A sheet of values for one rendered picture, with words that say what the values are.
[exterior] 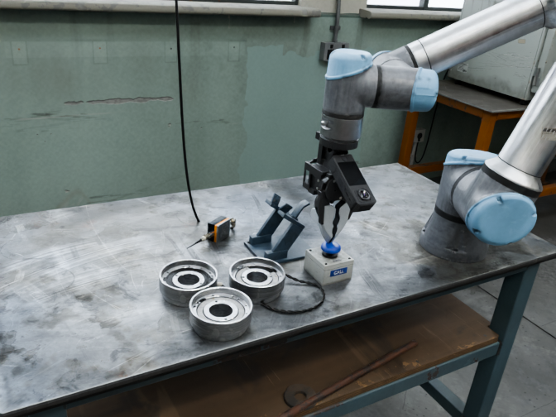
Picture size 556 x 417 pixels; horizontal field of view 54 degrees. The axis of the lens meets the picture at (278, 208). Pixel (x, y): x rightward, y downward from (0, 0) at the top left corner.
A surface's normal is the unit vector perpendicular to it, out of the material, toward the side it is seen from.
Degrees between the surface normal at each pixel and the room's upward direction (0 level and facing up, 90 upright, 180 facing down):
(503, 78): 90
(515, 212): 97
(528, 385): 0
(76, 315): 0
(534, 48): 90
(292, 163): 90
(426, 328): 0
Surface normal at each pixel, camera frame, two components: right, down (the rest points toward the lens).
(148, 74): 0.49, 0.41
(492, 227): -0.03, 0.54
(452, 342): 0.08, -0.90
